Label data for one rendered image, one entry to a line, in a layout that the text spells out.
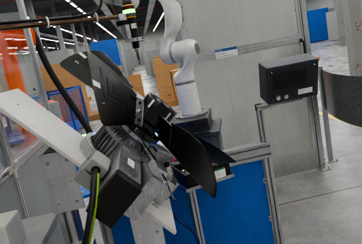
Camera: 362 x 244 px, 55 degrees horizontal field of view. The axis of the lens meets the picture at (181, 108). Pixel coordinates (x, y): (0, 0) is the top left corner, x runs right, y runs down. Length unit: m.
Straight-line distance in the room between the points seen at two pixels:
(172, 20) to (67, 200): 1.14
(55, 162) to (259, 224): 1.16
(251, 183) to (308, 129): 1.76
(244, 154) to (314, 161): 1.92
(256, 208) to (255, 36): 1.78
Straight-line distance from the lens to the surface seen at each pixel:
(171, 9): 1.97
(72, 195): 1.20
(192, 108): 1.94
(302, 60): 1.77
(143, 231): 1.24
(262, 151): 1.79
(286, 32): 3.35
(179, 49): 1.90
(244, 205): 1.88
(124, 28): 1.26
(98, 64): 0.98
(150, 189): 0.96
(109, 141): 1.15
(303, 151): 3.55
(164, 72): 8.83
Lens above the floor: 1.39
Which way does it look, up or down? 10 degrees down
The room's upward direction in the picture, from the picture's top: 11 degrees counter-clockwise
